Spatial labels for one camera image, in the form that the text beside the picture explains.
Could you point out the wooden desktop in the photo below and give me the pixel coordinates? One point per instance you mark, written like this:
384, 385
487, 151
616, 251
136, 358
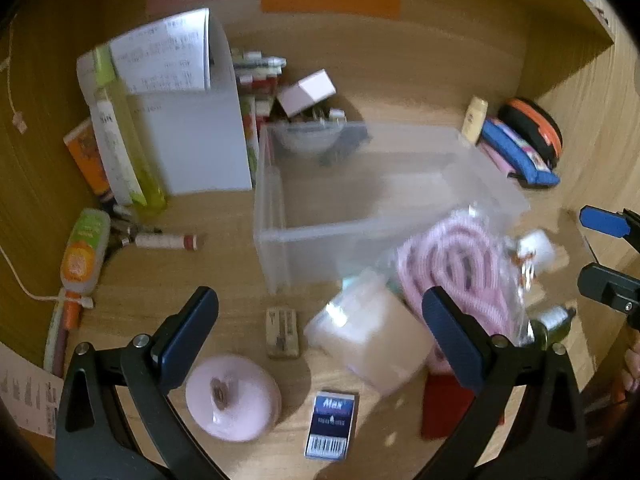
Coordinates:
200, 280

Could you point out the cream lotion bottle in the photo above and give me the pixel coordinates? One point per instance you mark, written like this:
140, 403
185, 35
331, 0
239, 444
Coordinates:
474, 120

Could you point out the small dark green bottle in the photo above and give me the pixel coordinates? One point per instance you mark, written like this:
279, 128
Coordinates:
552, 325

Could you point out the pink round tape roll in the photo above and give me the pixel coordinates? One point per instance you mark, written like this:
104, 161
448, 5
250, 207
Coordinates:
240, 405

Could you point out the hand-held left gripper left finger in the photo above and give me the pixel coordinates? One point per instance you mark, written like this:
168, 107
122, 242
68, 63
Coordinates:
192, 330

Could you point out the white cosmetic tube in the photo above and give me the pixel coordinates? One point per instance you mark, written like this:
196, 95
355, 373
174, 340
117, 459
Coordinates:
114, 155

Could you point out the person's right hand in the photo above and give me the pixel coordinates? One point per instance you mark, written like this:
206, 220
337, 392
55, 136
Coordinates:
634, 370

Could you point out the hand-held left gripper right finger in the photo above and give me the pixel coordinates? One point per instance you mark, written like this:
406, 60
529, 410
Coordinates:
445, 325

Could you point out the clear plastic storage box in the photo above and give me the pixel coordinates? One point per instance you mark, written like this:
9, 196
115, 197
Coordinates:
310, 250

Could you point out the black orange zip case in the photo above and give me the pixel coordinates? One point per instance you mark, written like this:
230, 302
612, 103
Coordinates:
540, 122

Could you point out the orange green squeeze tube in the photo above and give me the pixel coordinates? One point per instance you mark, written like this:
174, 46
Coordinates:
82, 255

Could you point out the red card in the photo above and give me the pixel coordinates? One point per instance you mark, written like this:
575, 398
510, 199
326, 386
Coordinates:
442, 410

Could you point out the small pink cardboard box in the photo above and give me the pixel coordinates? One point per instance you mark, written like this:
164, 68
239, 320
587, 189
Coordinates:
307, 92

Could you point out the small wooden stamp block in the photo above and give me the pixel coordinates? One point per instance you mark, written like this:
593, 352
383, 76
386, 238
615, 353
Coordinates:
283, 332

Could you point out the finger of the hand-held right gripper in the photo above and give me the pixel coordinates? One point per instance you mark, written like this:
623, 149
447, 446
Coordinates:
607, 287
602, 221

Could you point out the stack of books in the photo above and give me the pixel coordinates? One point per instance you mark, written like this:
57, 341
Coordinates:
257, 90

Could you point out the white printed receipt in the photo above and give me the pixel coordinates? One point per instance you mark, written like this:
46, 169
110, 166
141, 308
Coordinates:
30, 395

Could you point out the pink pencil case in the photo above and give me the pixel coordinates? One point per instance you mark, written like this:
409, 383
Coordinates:
500, 162

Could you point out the white printed paper sheet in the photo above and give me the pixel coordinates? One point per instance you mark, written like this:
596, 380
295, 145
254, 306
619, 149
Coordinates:
160, 50

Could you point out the blue staples box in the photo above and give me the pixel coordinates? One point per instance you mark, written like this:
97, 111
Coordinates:
331, 425

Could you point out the white red-capped tube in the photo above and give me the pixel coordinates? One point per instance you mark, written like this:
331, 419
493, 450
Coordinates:
160, 241

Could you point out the green edged pink packet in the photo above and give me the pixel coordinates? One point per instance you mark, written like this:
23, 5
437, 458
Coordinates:
52, 345

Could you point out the metal bowl of trinkets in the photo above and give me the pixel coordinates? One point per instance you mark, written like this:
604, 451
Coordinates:
305, 137

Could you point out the white charger adapter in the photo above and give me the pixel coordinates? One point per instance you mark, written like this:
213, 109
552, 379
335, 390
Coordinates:
536, 247

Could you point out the white translucent tissue pack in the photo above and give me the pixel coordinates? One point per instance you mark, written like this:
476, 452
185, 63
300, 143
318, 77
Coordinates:
365, 335

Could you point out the yellow-green bottle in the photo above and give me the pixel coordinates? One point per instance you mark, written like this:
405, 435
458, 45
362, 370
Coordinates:
145, 180

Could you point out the white file box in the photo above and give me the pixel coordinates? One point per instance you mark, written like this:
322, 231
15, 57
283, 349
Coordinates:
200, 145

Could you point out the blue pencil case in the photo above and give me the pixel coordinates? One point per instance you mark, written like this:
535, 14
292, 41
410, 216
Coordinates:
515, 152

